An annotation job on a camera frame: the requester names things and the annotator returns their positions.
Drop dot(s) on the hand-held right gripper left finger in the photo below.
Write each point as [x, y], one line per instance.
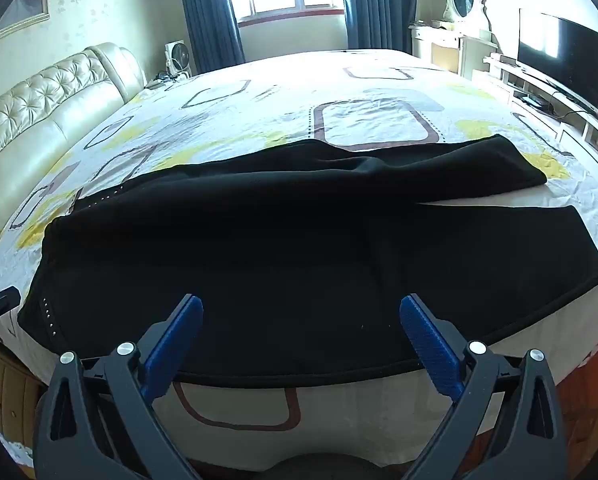
[179, 332]

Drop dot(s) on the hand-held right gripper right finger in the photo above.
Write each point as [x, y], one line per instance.
[424, 332]

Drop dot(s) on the black pants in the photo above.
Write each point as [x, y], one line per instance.
[279, 260]

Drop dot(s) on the cream tufted leather headboard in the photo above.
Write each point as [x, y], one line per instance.
[44, 110]

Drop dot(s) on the bed with patterned sheet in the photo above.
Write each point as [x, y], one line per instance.
[369, 125]

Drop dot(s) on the black set-top box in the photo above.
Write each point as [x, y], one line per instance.
[533, 101]

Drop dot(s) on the white television stand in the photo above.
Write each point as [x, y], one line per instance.
[509, 77]

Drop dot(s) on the white fan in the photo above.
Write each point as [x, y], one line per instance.
[179, 60]

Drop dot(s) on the white dressing table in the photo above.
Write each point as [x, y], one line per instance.
[444, 47]

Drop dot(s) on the black flat screen television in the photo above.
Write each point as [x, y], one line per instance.
[561, 57]

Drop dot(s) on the wooden bed frame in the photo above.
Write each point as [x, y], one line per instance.
[14, 390]

